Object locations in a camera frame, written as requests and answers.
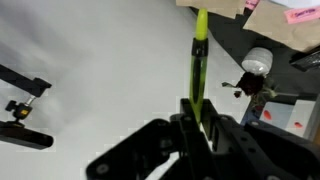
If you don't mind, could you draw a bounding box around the black stereo camera bar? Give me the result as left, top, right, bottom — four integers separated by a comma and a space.
0, 120, 55, 151

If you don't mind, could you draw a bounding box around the black remote control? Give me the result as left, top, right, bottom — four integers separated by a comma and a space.
288, 46, 320, 73

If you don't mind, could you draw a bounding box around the black ball head mount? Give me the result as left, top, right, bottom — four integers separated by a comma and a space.
4, 96, 35, 128

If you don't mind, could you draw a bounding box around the white bowl vase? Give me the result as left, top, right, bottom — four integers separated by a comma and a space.
241, 46, 274, 76

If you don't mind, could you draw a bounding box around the green highlighter marker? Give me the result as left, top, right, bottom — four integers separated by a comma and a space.
188, 7, 210, 126

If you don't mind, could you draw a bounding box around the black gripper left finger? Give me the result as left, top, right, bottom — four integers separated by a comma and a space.
179, 98, 204, 148

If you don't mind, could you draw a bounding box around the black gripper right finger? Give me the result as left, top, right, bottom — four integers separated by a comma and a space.
200, 99, 221, 141

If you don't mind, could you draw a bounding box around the pink sticky note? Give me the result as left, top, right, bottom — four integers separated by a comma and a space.
284, 5, 320, 25
244, 0, 261, 11

